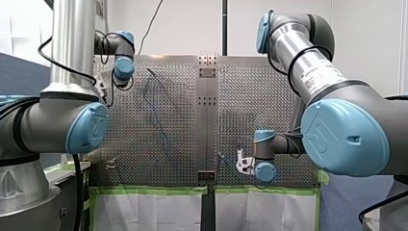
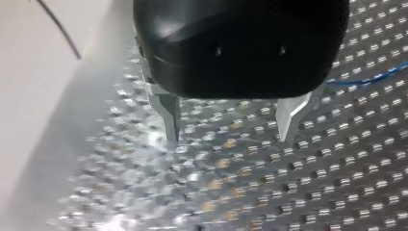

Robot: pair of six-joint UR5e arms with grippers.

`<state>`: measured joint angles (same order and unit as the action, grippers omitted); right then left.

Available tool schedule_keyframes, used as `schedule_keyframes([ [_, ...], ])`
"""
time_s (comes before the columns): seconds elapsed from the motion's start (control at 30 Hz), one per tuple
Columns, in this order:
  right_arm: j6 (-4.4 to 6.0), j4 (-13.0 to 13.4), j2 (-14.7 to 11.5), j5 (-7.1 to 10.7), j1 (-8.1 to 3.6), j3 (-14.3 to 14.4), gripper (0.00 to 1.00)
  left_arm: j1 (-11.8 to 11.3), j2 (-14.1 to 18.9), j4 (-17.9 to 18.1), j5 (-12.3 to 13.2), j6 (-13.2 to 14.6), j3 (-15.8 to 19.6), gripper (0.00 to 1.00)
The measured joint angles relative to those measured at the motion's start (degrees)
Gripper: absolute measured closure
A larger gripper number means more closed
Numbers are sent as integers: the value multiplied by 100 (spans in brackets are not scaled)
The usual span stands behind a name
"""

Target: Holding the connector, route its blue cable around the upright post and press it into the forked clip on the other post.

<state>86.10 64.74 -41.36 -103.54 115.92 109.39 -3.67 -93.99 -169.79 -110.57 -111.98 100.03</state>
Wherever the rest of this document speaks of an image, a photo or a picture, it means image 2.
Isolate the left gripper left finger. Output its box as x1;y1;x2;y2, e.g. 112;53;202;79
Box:
138;47;182;143

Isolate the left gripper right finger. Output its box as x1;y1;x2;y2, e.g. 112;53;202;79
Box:
275;91;313;142

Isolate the blue cable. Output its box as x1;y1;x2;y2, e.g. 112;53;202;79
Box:
325;61;408;88

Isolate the black cable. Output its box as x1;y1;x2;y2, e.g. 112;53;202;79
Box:
36;0;83;61

